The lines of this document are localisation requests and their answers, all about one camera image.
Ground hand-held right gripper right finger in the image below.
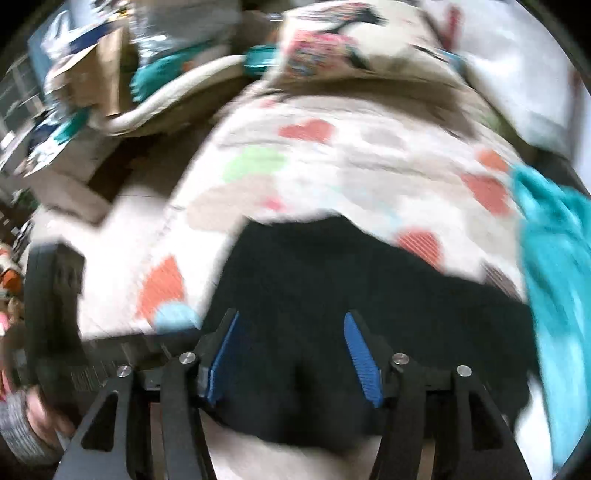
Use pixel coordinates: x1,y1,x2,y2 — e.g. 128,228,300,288
344,311,537,480

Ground cardboard box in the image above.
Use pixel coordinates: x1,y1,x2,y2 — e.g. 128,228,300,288
46,25,139,121

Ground bird print pillow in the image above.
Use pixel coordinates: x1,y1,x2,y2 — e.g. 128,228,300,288
265,0,469,86

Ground heart print bed blanket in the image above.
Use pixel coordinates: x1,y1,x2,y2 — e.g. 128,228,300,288
78,83,555,480

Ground beige round basket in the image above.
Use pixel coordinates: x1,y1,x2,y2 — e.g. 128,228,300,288
90,54,250,138

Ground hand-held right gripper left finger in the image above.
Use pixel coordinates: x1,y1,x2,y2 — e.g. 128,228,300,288
54,308,242,480

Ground teal cloth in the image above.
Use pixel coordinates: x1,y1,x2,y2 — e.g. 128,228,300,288
508,165,591,467

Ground person's left forearm grey sleeve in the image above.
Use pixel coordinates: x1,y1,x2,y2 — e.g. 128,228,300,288
0,387,61,467

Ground white pillow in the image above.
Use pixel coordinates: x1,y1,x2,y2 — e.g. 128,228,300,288
416,0,583,160

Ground teal garment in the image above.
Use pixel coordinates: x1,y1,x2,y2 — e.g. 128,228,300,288
130,44,208,104

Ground person's left hand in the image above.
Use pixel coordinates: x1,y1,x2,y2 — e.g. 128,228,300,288
25,385,77,444

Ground black pants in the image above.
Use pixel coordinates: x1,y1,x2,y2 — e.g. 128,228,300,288
196,217,541,455

